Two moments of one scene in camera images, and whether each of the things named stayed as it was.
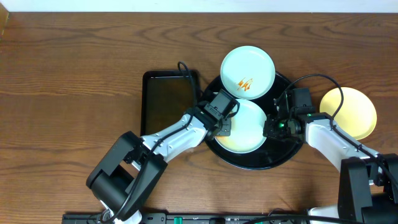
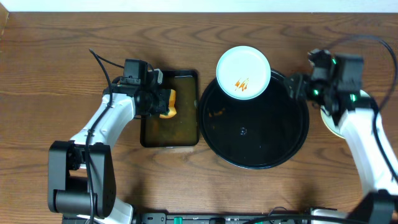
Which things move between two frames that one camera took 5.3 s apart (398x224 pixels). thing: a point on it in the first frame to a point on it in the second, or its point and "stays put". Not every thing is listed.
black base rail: [201, 218] stays put
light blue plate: [247, 129] to [330, 124]
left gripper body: [222, 127] to [163, 102]
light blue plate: [247, 72] stays put
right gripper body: [270, 129] to [298, 86]
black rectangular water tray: [166, 95] stays put
